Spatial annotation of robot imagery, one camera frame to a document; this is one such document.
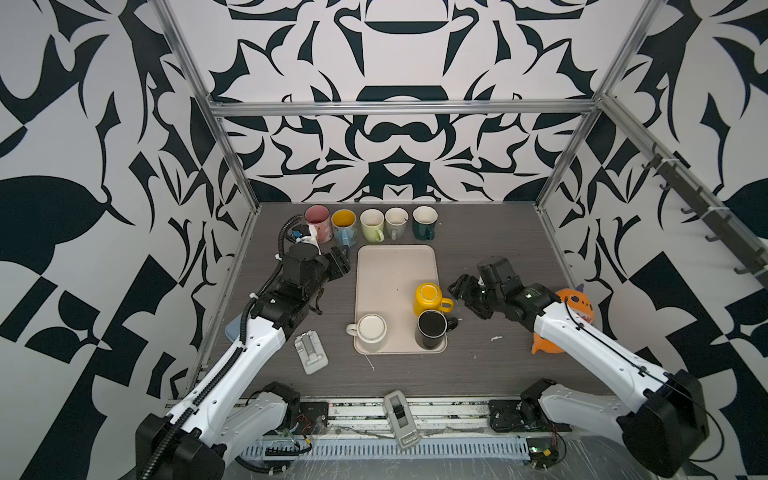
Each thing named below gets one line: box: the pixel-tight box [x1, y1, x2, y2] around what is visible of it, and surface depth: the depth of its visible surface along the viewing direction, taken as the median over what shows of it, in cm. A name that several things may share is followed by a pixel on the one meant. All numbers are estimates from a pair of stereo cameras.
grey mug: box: [385, 206, 409, 241], surface depth 105 cm
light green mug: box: [360, 208, 385, 243], surface depth 105 cm
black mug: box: [415, 310, 459, 350], surface depth 83 cm
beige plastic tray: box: [354, 244, 448, 355], surface depth 99 cm
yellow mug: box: [413, 282, 455, 316], surface depth 87 cm
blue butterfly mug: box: [331, 208, 358, 247], surface depth 104 cm
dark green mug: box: [412, 205, 439, 241], surface depth 105 cm
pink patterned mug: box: [304, 204, 333, 243], surface depth 105 cm
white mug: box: [346, 313, 387, 352], surface depth 83 cm
